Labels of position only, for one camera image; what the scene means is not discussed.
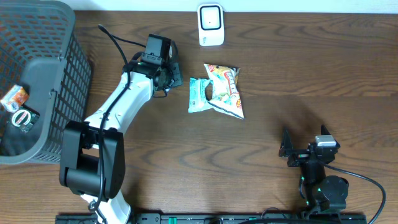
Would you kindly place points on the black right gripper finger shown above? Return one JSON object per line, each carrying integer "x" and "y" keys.
{"x": 324, "y": 130}
{"x": 286, "y": 146}

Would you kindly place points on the dark grey plastic basket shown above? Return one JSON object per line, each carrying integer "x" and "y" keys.
{"x": 41, "y": 53}

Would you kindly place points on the white barcode scanner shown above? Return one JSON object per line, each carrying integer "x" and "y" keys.
{"x": 210, "y": 25}

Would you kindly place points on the small orange candy box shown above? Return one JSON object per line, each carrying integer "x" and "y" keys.
{"x": 14, "y": 98}

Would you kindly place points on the teal white snack packet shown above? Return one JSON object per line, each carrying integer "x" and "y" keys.
{"x": 197, "y": 97}

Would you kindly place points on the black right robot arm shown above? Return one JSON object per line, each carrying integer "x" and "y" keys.
{"x": 323, "y": 194}

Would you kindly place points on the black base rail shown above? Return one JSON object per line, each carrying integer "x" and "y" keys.
{"x": 156, "y": 218}

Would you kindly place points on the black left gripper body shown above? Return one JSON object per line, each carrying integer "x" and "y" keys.
{"x": 173, "y": 76}

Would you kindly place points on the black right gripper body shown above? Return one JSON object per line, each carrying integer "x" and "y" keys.
{"x": 299, "y": 157}

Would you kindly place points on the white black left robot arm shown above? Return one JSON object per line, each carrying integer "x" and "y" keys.
{"x": 93, "y": 156}

